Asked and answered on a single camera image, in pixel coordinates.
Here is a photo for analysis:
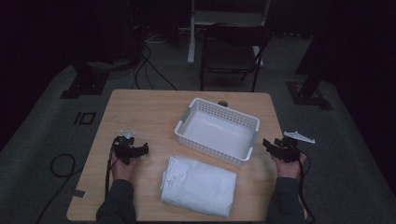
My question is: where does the person's left hand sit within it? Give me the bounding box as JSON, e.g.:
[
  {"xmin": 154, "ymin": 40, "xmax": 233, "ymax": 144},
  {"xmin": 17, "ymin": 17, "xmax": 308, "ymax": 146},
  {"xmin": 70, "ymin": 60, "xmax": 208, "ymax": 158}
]
[{"xmin": 110, "ymin": 152, "xmax": 140, "ymax": 183}]

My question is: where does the black floor cables bundle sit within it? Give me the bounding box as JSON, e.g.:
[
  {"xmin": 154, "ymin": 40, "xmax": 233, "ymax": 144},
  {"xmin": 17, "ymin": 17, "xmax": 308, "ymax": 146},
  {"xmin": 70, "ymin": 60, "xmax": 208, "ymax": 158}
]
[{"xmin": 132, "ymin": 43, "xmax": 179, "ymax": 91}]

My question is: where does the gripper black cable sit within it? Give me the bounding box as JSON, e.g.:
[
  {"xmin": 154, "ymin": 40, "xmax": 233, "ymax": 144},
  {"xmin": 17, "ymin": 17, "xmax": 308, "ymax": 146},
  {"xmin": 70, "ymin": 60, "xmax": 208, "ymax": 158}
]
[
  {"xmin": 296, "ymin": 150, "xmax": 318, "ymax": 224},
  {"xmin": 104, "ymin": 145, "xmax": 116, "ymax": 200}
]

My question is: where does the dark stand with flat base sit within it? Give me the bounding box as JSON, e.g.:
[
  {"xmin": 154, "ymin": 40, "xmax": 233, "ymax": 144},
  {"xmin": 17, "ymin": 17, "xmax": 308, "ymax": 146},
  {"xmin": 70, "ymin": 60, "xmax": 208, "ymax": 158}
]
[
  {"xmin": 286, "ymin": 31, "xmax": 333, "ymax": 111},
  {"xmin": 60, "ymin": 59, "xmax": 132, "ymax": 100}
]

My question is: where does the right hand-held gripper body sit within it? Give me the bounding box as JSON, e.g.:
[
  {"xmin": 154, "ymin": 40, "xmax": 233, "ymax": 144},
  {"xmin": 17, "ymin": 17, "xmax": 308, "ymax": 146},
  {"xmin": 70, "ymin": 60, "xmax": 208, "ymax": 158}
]
[{"xmin": 273, "ymin": 130, "xmax": 317, "ymax": 164}]

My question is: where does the black folding chair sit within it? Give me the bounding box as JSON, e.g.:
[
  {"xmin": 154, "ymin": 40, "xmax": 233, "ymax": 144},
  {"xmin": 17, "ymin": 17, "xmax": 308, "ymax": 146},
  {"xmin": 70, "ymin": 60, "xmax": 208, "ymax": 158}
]
[{"xmin": 199, "ymin": 22, "xmax": 274, "ymax": 93}]

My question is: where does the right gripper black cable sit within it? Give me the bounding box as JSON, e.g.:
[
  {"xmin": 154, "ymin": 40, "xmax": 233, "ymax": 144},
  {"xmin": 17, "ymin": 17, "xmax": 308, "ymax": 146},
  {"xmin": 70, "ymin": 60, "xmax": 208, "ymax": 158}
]
[{"xmin": 296, "ymin": 150, "xmax": 318, "ymax": 224}]

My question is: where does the white plastic basket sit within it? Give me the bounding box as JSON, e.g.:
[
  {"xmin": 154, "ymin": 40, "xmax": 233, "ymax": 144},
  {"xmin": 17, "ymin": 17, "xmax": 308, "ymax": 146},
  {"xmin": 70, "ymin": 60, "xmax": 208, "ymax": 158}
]
[{"xmin": 174, "ymin": 97, "xmax": 262, "ymax": 168}]

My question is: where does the black looped floor cable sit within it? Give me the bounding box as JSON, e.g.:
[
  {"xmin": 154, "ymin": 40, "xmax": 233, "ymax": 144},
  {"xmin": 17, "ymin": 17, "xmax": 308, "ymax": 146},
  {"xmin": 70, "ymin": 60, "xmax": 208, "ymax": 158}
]
[{"xmin": 35, "ymin": 152, "xmax": 84, "ymax": 224}]

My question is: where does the person's right hand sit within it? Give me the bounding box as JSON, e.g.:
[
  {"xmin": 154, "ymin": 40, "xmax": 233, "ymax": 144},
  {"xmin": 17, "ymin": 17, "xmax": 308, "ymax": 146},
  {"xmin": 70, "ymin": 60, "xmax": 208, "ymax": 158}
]
[{"xmin": 272, "ymin": 152, "xmax": 308, "ymax": 181}]

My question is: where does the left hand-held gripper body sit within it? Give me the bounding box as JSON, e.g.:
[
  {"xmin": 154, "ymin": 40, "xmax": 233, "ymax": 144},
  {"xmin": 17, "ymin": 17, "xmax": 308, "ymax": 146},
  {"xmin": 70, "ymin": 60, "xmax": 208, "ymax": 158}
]
[{"xmin": 112, "ymin": 130, "xmax": 140, "ymax": 166}]

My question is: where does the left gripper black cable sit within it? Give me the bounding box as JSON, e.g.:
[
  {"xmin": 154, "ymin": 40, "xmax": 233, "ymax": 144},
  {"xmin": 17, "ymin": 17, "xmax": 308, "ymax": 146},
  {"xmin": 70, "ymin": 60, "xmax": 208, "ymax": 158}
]
[{"xmin": 104, "ymin": 145, "xmax": 116, "ymax": 200}]

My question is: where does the white cloth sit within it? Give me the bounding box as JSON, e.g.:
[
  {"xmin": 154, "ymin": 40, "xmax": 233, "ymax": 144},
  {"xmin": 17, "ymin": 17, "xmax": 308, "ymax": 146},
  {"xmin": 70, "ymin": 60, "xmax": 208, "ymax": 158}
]
[{"xmin": 159, "ymin": 155, "xmax": 238, "ymax": 218}]

